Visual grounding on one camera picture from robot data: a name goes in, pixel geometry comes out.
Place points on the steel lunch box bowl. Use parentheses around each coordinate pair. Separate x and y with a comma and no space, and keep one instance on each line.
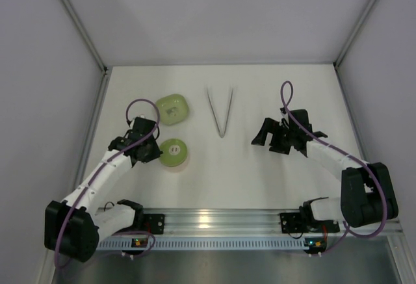
(178,168)

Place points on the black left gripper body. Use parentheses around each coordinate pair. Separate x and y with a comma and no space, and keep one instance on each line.
(151,153)

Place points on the aluminium mounting rail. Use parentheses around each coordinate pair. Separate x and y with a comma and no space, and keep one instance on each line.
(221,222)

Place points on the right aluminium frame post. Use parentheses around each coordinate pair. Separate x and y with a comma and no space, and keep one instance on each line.
(363,17)

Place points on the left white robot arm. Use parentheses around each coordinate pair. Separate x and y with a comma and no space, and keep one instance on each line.
(75,226)

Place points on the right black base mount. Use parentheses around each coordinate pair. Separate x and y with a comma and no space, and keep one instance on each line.
(292,223)

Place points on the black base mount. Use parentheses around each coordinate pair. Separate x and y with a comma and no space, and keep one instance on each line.
(292,223)
(152,223)

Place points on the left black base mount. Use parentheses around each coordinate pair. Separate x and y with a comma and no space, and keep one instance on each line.
(152,223)

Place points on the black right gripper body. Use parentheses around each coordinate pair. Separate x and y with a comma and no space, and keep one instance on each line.
(279,137)

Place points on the green round lid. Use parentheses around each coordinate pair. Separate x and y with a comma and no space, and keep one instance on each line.
(174,152)

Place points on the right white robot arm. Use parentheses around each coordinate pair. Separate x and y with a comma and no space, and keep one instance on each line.
(367,194)

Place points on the aluminium frame post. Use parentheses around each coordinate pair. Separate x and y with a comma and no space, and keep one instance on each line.
(83,33)
(363,17)

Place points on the left aluminium frame post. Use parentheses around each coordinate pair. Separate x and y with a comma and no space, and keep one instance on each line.
(83,33)

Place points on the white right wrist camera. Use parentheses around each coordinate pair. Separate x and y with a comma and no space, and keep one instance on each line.
(284,115)

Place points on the green food tray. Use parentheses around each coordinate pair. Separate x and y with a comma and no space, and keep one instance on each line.
(173,109)

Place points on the grey slotted cable duct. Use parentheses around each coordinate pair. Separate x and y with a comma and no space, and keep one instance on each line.
(203,243)

